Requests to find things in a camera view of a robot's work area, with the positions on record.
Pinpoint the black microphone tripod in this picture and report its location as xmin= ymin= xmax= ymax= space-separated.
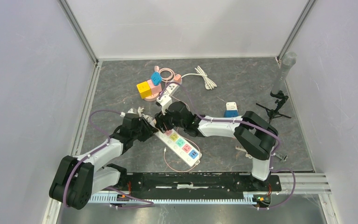
xmin=256 ymin=90 xmax=292 ymax=124

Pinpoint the white square plug adapter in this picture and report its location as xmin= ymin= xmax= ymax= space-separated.
xmin=226 ymin=102 xmax=238 ymax=112

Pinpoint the small white power strip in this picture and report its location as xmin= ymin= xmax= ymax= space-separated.
xmin=162 ymin=78 xmax=179 ymax=95

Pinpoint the white comb-like part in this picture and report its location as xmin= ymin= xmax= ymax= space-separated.
xmin=235 ymin=146 xmax=247 ymax=152

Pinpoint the grey microphone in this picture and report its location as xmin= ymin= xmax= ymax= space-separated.
xmin=270 ymin=51 xmax=297 ymax=96

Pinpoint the pink round socket stack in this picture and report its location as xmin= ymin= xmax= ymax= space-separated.
xmin=144 ymin=79 xmax=162 ymax=102

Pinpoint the large white power strip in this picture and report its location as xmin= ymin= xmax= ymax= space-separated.
xmin=154 ymin=129 xmax=202 ymax=168

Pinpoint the salmon plug on strip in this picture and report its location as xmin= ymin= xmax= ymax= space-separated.
xmin=172 ymin=74 xmax=182 ymax=84

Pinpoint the white coiled power cord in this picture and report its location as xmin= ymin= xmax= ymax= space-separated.
xmin=180 ymin=65 xmax=218 ymax=91

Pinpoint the white strip power cord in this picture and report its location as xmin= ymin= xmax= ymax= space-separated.
xmin=127 ymin=106 xmax=155 ymax=123

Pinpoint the blue cube socket adapter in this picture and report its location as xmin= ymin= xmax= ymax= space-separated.
xmin=223 ymin=110 xmax=239 ymax=118

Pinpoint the light blue plug adapter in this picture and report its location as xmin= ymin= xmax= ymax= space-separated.
xmin=151 ymin=71 xmax=162 ymax=86

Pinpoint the white cable duct strip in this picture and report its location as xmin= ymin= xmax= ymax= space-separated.
xmin=88 ymin=191 xmax=269 ymax=205

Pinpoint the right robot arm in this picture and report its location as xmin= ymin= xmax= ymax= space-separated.
xmin=154 ymin=101 xmax=281 ymax=190

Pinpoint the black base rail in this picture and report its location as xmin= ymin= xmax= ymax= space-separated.
xmin=115 ymin=172 xmax=282 ymax=200

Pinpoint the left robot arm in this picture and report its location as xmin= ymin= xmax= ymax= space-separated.
xmin=49 ymin=113 xmax=158 ymax=210

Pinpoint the yellow cube adapter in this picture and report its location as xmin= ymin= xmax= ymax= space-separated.
xmin=136 ymin=81 xmax=152 ymax=99

